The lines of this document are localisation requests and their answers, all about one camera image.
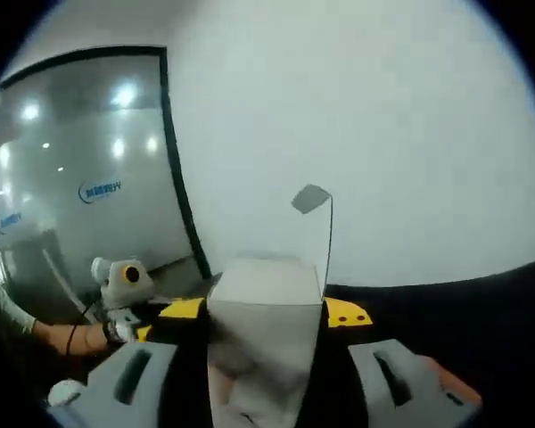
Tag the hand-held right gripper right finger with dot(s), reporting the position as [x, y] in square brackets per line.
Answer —
[405, 379]

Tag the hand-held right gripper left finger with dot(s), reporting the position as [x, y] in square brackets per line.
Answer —
[111, 388]

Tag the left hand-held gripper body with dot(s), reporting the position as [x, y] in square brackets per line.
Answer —
[125, 292]

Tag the white cardboard box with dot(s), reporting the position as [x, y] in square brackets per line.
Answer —
[263, 330]

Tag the person's left hand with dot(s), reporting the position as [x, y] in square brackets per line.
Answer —
[91, 339]

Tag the white round object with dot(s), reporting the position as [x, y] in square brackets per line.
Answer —
[64, 392]

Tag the frosted glass partition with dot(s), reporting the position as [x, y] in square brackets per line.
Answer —
[93, 223]

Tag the large blue logo sticker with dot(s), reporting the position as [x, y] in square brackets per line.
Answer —
[99, 191]

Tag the person's grey shirt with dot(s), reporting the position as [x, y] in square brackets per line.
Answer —
[4, 303]

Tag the black partition frame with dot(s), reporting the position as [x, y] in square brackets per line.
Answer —
[178, 187]

